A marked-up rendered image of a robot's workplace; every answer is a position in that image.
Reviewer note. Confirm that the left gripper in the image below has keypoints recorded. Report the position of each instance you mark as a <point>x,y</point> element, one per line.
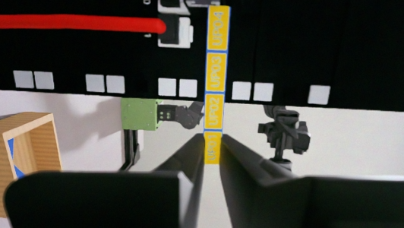
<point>287,121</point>

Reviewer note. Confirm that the blue flat strip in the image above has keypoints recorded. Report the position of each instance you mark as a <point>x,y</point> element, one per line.
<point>11,146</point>
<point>18,172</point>

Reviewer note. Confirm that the tan open box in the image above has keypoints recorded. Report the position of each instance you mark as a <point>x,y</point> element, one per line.
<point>35,147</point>

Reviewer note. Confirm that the yellow label strip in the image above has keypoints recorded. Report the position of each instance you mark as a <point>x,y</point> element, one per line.
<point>215,79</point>

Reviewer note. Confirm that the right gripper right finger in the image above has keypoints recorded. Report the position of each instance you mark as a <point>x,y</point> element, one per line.
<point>261,194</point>

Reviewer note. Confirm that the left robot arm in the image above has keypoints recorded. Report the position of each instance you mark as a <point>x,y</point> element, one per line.
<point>190,117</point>

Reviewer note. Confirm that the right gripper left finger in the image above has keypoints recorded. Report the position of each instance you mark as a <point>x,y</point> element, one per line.
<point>112,199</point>

